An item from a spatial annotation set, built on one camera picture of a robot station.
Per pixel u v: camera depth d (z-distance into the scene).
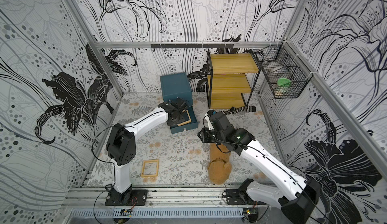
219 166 0.73
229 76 1.02
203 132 0.61
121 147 0.50
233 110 1.06
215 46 0.91
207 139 0.62
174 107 0.67
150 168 0.82
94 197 0.75
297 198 0.37
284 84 0.70
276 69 0.78
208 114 0.66
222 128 0.52
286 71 0.78
